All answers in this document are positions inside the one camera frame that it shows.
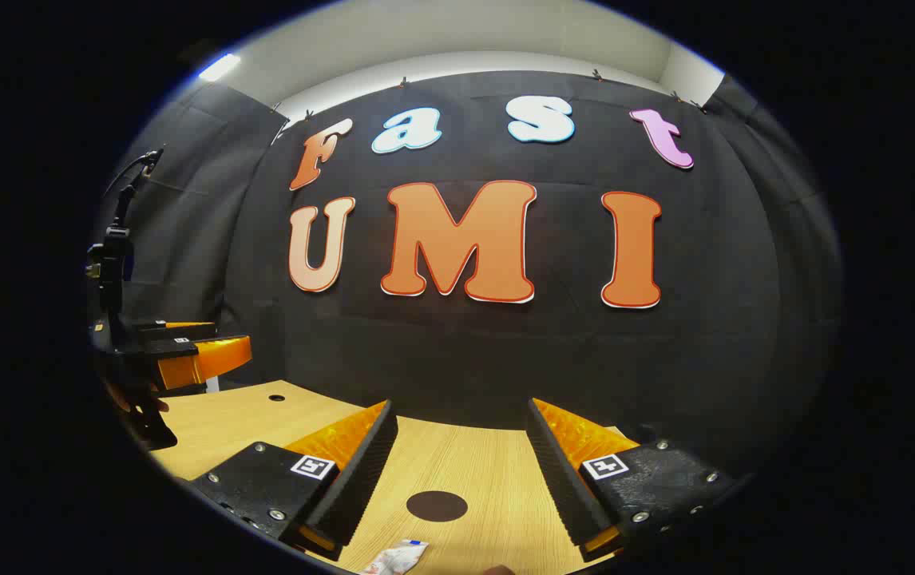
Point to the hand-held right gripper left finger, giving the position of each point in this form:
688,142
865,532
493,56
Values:
362,479

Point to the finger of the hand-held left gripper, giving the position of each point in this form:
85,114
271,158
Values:
162,329
218,359

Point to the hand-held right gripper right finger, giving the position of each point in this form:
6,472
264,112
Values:
561,479

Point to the dark round coaster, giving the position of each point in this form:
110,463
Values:
437,506

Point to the white toothpaste tube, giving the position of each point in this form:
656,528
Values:
394,557

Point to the wooden desktop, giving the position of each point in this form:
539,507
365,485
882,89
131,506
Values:
457,463

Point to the plain black cloth panel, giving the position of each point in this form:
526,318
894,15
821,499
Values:
801,279
186,224

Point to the black backdrop cloth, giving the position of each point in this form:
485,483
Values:
505,359

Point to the white ceiling light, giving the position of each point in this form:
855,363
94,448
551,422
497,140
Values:
219,67

